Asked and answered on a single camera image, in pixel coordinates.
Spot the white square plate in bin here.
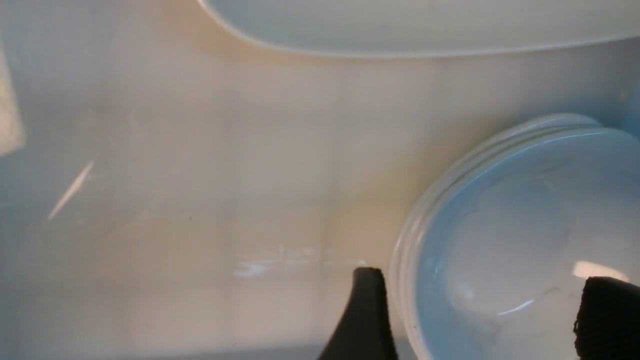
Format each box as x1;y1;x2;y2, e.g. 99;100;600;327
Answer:
199;0;640;59

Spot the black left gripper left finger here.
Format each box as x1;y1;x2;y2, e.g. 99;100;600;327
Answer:
318;267;399;360

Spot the large white plastic bin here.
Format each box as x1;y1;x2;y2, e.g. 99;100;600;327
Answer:
1;0;639;360

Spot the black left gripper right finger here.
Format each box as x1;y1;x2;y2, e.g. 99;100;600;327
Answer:
573;276;640;360

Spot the white bowl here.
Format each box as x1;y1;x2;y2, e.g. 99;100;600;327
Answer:
388;113;640;360

